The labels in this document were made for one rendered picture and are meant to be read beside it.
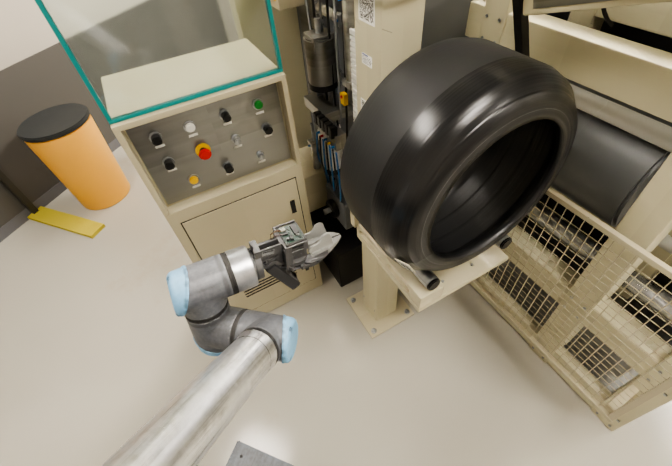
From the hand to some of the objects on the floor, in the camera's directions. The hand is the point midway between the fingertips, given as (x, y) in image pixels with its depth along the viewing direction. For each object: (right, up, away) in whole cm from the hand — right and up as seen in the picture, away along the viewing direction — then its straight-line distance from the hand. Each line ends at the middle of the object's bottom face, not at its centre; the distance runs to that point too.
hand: (335, 239), depth 86 cm
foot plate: (+24, -45, +113) cm, 124 cm away
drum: (-178, +21, +196) cm, 266 cm away
